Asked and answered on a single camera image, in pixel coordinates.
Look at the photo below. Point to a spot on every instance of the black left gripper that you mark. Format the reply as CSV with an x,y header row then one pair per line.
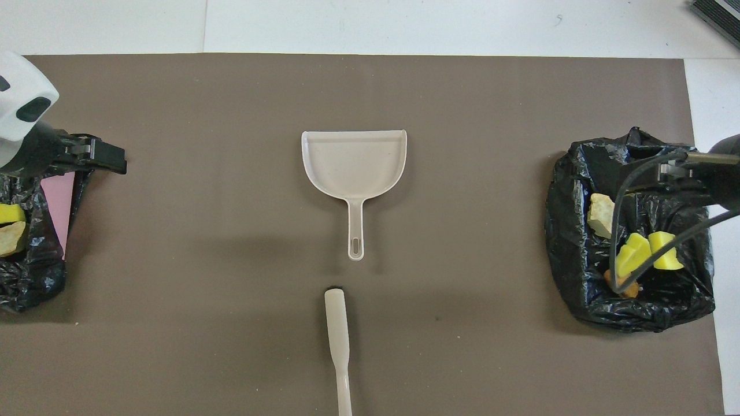
x,y
37,153

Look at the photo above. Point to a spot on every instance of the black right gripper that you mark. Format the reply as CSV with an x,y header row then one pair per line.
x,y
725,173

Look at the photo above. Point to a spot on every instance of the yellow sponge piece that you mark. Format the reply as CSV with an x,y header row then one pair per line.
x,y
665,254
633,254
10,213

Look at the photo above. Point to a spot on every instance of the chunky pale bread piece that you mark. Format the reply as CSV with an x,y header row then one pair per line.
x,y
10,238

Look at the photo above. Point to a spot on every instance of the brown bread roll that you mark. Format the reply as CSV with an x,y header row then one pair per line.
x,y
627,289

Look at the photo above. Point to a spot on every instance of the beige plastic dustpan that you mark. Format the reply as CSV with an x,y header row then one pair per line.
x,y
352,162

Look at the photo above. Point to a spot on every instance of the beige hand brush black bristles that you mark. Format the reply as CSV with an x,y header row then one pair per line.
x,y
337,329

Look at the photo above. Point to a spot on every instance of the left black trash bag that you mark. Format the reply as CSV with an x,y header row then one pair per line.
x,y
578,260

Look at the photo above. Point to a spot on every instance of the black bag with pink bin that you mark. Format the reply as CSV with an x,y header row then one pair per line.
x,y
34,271

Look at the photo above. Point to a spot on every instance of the black ribbed device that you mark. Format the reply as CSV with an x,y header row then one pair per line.
x,y
722,17

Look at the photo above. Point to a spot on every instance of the brown table mat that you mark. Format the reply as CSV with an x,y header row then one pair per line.
x,y
231,318

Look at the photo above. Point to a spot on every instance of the pink bin wall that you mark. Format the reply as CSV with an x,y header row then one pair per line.
x,y
58,208

